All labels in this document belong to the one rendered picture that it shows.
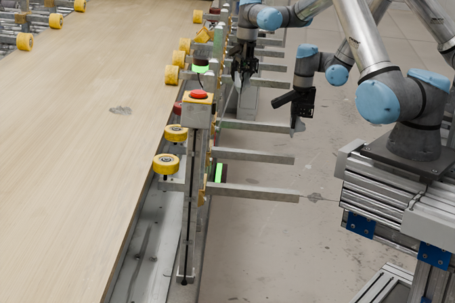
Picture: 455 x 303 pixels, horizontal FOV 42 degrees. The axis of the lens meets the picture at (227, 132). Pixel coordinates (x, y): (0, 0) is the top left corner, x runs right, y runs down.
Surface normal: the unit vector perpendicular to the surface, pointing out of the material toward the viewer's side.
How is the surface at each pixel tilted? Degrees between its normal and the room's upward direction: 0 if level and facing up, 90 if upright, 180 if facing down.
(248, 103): 90
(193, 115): 90
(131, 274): 0
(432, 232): 90
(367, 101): 95
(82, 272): 0
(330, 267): 0
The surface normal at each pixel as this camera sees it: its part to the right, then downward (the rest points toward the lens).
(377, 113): -0.82, 0.23
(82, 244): 0.09, -0.92
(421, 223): -0.60, 0.26
